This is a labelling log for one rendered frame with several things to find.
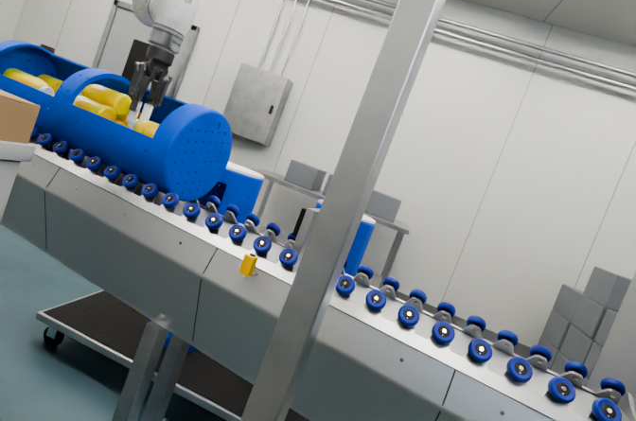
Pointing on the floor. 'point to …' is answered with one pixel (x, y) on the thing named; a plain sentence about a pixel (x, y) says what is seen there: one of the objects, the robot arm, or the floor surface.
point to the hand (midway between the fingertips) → (139, 114)
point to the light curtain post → (354, 180)
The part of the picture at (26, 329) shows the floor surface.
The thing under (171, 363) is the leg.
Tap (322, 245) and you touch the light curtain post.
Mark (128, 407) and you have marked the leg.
